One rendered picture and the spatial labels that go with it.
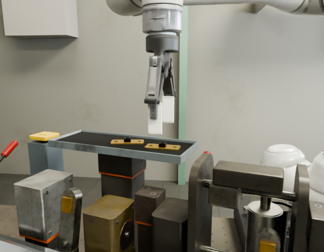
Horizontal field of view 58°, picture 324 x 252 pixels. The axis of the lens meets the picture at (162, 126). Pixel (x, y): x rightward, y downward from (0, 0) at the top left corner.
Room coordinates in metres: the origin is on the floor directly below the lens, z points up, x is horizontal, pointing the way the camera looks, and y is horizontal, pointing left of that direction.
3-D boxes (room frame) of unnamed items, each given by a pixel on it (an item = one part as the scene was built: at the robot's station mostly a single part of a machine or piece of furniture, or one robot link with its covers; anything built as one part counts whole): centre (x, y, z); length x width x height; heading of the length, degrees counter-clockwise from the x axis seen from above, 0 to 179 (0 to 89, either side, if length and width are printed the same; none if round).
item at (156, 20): (0.68, 0.00, 1.45); 0.09 x 0.09 x 0.06
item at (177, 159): (0.73, 0.10, 1.16); 0.37 x 0.14 x 0.02; 67
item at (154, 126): (0.62, 0.02, 1.24); 0.03 x 0.01 x 0.07; 77
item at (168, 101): (0.75, -0.02, 1.24); 0.03 x 0.01 x 0.07; 77
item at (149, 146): (0.68, 0.00, 1.17); 0.08 x 0.04 x 0.01; 77
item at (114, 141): (0.73, 0.09, 1.17); 0.08 x 0.04 x 0.01; 91
